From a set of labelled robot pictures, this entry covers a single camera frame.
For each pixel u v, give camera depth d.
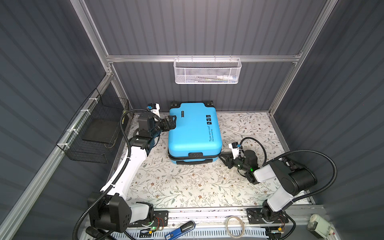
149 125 0.58
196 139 0.81
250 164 0.73
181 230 0.67
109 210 0.39
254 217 0.73
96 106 0.77
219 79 0.92
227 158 0.82
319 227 0.67
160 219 0.72
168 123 0.70
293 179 0.47
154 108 0.67
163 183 0.85
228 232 0.70
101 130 0.76
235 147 0.81
